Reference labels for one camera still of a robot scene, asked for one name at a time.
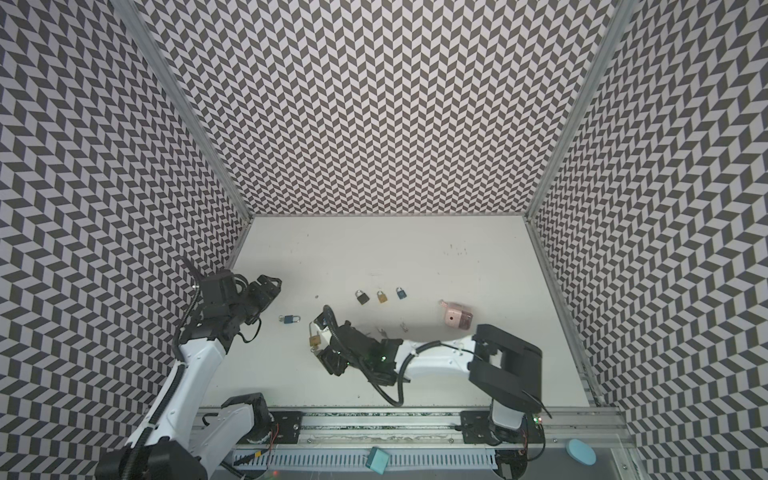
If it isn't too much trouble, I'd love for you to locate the black padlock with keys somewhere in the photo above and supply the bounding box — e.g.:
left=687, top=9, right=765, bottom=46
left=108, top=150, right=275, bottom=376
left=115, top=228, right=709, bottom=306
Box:
left=355, top=290, right=370, bottom=305

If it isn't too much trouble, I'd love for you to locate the long shackle brass padlock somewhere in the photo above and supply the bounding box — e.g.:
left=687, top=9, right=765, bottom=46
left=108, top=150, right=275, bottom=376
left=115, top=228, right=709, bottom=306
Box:
left=309, top=323, right=324, bottom=350

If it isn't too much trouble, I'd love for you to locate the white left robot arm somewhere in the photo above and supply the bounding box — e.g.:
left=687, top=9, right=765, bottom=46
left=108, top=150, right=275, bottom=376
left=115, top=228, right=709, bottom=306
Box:
left=95, top=259, right=282, bottom=479

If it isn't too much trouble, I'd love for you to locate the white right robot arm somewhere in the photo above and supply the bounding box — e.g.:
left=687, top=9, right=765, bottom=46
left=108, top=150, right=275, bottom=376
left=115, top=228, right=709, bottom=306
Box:
left=308, top=305, right=549, bottom=447

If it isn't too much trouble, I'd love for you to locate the pink pencil sharpener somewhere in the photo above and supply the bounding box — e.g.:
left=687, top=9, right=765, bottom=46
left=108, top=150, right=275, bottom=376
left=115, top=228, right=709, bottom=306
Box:
left=439, top=300, right=473, bottom=330

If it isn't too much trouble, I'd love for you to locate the teal square block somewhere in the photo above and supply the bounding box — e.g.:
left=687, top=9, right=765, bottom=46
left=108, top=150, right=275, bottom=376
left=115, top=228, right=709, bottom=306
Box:
left=365, top=447, right=391, bottom=475

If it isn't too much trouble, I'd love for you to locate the light blue oval object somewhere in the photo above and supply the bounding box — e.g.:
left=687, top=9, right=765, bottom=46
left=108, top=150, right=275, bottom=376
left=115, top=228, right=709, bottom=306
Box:
left=566, top=439, right=597, bottom=466

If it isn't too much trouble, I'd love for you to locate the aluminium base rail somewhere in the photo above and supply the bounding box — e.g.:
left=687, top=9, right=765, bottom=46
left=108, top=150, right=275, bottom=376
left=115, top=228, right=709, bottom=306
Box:
left=269, top=407, right=635, bottom=448

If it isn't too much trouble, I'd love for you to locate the aluminium left corner post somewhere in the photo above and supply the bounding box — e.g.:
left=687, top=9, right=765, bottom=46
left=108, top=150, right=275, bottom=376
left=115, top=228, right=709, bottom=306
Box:
left=110, top=0, right=253, bottom=221

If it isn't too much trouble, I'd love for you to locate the aluminium corner post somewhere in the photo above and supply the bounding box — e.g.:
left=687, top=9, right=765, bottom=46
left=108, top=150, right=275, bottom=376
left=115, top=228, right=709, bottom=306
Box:
left=525, top=0, right=638, bottom=224
left=110, top=0, right=253, bottom=221

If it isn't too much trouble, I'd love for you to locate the aluminium right corner post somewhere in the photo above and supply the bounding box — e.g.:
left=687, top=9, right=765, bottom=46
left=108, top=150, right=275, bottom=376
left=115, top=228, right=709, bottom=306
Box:
left=525, top=0, right=638, bottom=224

